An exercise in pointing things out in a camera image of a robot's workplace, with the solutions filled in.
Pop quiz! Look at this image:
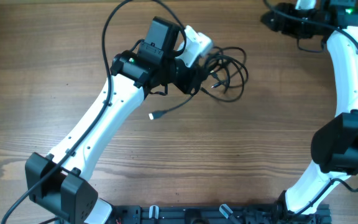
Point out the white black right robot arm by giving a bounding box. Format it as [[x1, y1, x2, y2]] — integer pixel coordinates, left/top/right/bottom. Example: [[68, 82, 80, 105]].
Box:
[[261, 1, 358, 223]]

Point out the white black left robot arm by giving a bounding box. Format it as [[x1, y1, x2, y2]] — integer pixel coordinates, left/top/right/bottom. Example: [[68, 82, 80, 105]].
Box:
[[25, 17, 213, 223]]

